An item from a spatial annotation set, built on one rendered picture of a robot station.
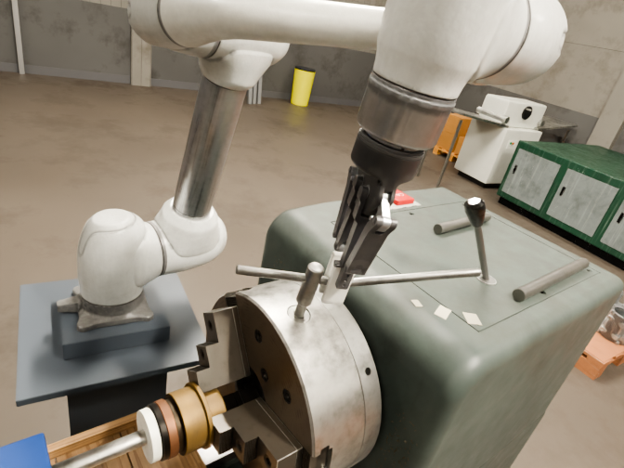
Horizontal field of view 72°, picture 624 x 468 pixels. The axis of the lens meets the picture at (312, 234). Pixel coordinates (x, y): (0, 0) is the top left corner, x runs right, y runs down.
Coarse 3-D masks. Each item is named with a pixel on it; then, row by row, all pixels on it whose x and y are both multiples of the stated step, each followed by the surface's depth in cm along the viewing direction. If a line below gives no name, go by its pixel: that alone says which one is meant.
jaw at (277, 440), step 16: (256, 400) 62; (224, 416) 58; (240, 416) 58; (256, 416) 59; (272, 416) 59; (224, 432) 56; (240, 432) 56; (256, 432) 56; (272, 432) 57; (288, 432) 57; (224, 448) 57; (240, 448) 56; (256, 448) 56; (272, 448) 54; (288, 448) 54; (304, 448) 55; (272, 464) 54; (288, 464) 54; (304, 464) 56; (320, 464) 56
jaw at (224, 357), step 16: (208, 320) 64; (224, 320) 63; (208, 336) 65; (224, 336) 62; (240, 336) 64; (208, 352) 61; (224, 352) 62; (240, 352) 64; (192, 368) 63; (208, 368) 60; (224, 368) 62; (240, 368) 63; (208, 384) 60; (224, 384) 61
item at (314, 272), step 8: (312, 264) 55; (312, 272) 54; (320, 272) 55; (312, 280) 55; (304, 288) 56; (312, 288) 56; (304, 296) 57; (312, 296) 57; (304, 304) 57; (296, 312) 59; (304, 312) 59
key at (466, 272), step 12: (264, 276) 54; (276, 276) 54; (288, 276) 55; (300, 276) 55; (324, 276) 57; (372, 276) 58; (384, 276) 58; (396, 276) 58; (408, 276) 58; (420, 276) 58; (432, 276) 59; (444, 276) 59; (456, 276) 59; (468, 276) 59
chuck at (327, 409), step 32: (256, 288) 66; (288, 288) 65; (256, 320) 60; (288, 320) 58; (320, 320) 60; (256, 352) 62; (288, 352) 55; (320, 352) 57; (256, 384) 71; (288, 384) 56; (320, 384) 55; (352, 384) 57; (288, 416) 57; (320, 416) 54; (352, 416) 57; (320, 448) 54; (352, 448) 58
